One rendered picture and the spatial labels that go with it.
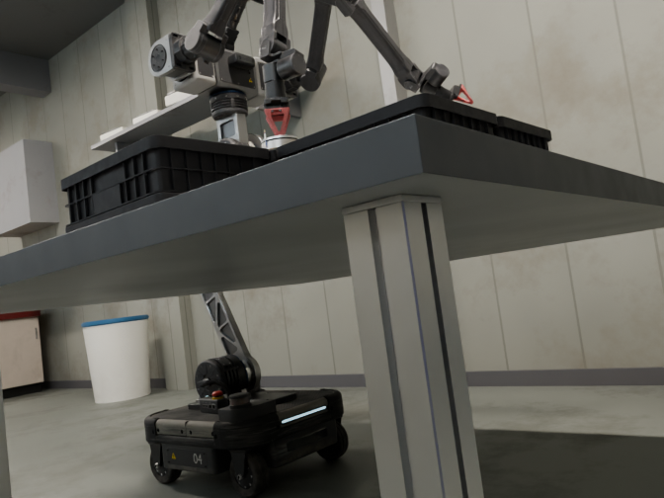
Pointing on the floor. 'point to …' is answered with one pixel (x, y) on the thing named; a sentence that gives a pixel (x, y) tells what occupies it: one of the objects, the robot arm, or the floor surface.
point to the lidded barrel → (119, 358)
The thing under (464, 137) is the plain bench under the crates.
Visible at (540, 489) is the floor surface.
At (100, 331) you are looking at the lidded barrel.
